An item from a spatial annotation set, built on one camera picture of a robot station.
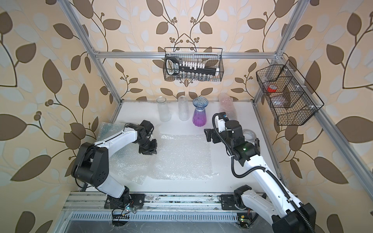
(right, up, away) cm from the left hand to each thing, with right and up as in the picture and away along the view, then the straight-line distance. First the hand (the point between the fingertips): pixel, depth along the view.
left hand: (154, 151), depth 87 cm
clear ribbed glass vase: (+3, +23, +15) cm, 28 cm away
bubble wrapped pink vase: (+49, +30, +21) cm, 61 cm away
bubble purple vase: (+28, +20, +21) cm, 40 cm away
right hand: (+34, +15, -10) cm, 38 cm away
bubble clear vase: (+17, +27, +12) cm, 34 cm away
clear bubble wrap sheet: (+18, -5, +4) cm, 19 cm away
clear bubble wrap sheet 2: (-33, +12, +8) cm, 36 cm away
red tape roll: (+68, +37, -6) cm, 78 cm away
